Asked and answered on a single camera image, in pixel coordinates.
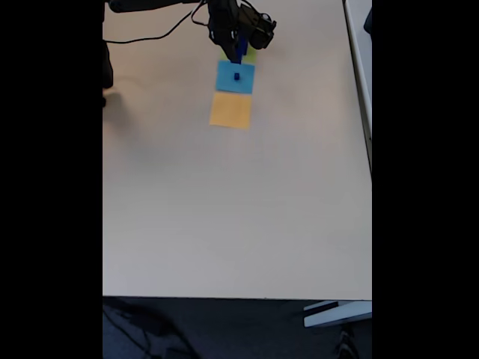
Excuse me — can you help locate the green paper square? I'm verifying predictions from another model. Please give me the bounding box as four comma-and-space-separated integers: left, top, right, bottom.
219, 47, 259, 63

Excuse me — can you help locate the light blue paper square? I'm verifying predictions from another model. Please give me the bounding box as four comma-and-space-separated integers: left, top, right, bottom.
215, 59, 257, 94

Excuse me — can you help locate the orange paper square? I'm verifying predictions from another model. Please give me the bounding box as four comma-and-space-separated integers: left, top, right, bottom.
209, 92, 252, 131

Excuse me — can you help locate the white adjacent table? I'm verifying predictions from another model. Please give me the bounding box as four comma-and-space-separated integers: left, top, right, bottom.
343, 0, 373, 173

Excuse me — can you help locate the white table foot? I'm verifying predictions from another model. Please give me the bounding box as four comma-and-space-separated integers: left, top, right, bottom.
302, 300, 373, 328

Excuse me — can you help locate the black camera box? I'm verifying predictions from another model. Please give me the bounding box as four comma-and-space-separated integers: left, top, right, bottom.
239, 2, 278, 52

